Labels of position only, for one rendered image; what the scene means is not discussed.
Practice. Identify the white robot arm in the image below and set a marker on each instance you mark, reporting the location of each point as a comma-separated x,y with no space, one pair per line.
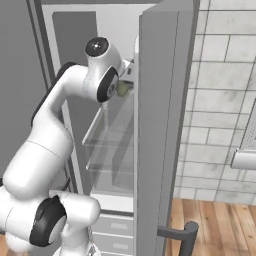
43,150

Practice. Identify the glass fridge shelf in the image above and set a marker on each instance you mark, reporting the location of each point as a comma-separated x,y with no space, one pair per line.
113,160
113,123

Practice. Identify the grey fridge door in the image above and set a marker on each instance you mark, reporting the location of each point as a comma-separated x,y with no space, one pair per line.
160,116

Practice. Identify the pale green cucumber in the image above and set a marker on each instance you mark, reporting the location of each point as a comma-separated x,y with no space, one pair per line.
124,89

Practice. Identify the grey fridge drawer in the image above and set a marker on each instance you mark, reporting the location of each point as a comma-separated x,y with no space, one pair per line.
115,225
115,245

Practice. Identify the grey fridge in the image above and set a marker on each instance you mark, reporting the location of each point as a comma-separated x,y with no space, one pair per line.
113,23

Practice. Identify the grey tall side panel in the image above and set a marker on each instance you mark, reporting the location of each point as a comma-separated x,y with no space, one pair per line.
15,66

